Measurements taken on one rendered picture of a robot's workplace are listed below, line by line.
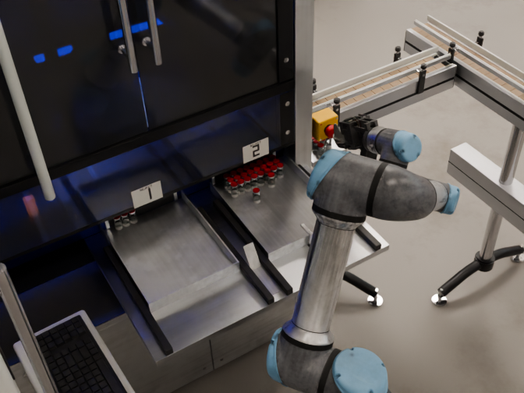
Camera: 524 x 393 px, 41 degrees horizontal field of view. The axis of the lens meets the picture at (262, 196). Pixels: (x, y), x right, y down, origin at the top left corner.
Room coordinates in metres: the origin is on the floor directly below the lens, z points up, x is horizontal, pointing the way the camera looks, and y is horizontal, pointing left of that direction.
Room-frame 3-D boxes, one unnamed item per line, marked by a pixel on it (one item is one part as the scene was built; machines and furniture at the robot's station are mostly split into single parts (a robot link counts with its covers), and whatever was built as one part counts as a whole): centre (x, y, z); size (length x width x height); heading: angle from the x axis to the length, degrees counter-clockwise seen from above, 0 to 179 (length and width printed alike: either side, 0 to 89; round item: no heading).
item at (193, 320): (1.35, 0.08, 0.87); 0.70 x 0.48 x 0.02; 119
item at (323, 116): (1.72, -0.19, 0.99); 0.08 x 0.07 x 0.07; 29
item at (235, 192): (1.57, 0.01, 0.90); 0.18 x 0.02 x 0.05; 119
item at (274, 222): (1.48, -0.04, 0.90); 0.34 x 0.26 x 0.04; 29
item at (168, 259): (1.33, 0.26, 0.90); 0.34 x 0.26 x 0.04; 29
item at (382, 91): (1.98, -0.37, 0.92); 0.69 x 0.15 x 0.16; 119
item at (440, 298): (1.91, -0.89, 0.07); 0.50 x 0.08 x 0.14; 119
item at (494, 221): (1.91, -0.89, 0.46); 0.09 x 0.09 x 0.77; 29
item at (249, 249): (1.22, 0.01, 0.91); 0.14 x 0.03 x 0.06; 28
